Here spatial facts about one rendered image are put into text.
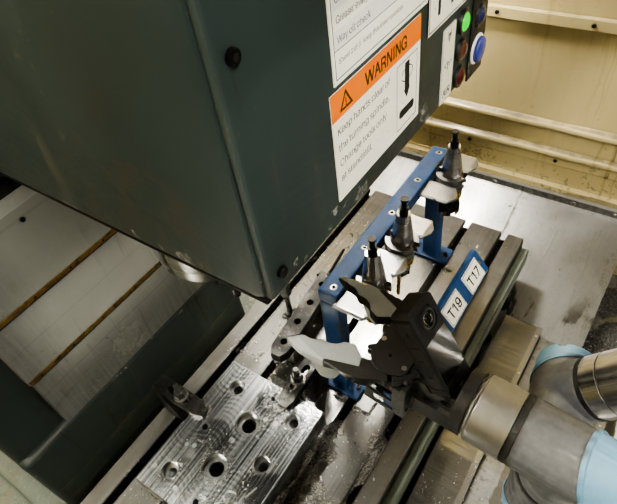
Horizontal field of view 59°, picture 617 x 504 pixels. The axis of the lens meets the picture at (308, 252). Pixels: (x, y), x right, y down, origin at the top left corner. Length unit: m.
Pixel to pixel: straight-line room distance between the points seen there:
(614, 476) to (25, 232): 0.92
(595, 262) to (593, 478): 1.13
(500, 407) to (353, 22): 0.38
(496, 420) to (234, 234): 0.32
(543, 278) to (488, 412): 1.09
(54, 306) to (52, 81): 0.75
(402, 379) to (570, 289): 1.09
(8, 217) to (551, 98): 1.26
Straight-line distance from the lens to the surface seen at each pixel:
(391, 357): 0.59
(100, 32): 0.37
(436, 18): 0.58
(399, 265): 1.00
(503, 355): 1.48
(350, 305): 0.94
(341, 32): 0.42
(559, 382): 0.71
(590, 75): 1.51
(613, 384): 0.67
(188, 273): 0.64
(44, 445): 1.40
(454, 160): 1.14
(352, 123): 0.47
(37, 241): 1.08
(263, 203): 0.39
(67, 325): 1.20
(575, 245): 1.67
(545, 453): 0.57
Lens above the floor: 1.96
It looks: 46 degrees down
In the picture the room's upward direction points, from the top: 10 degrees counter-clockwise
